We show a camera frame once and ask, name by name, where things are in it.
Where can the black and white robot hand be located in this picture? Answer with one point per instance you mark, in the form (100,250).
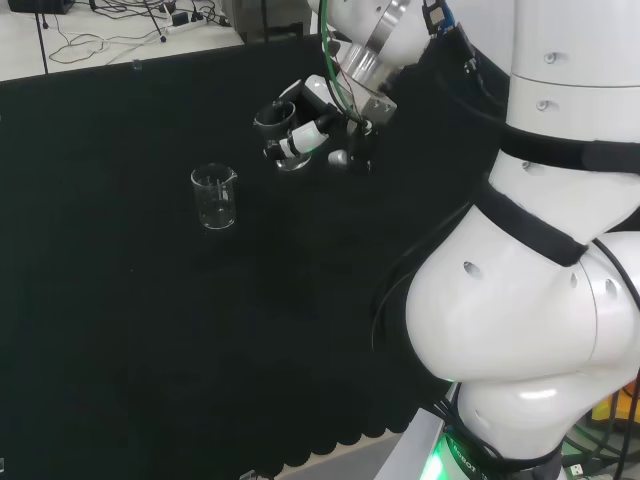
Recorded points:
(320,95)

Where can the yellow emergency stop button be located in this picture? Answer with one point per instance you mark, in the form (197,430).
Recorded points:
(617,405)

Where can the white power strip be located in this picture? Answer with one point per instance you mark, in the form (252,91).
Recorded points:
(175,29)

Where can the clear tape strip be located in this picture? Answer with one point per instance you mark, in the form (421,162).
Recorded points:
(136,65)

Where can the silver usb plug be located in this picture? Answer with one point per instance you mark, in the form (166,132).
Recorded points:
(577,470)

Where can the small clear glass beaker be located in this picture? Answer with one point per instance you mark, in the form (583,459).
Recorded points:
(295,162)

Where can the black box device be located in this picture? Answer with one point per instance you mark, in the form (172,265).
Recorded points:
(40,5)

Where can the black bench cloth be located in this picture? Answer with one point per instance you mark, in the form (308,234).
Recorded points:
(125,310)

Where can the clear glass beaker with markings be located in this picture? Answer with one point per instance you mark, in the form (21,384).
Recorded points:
(215,210)

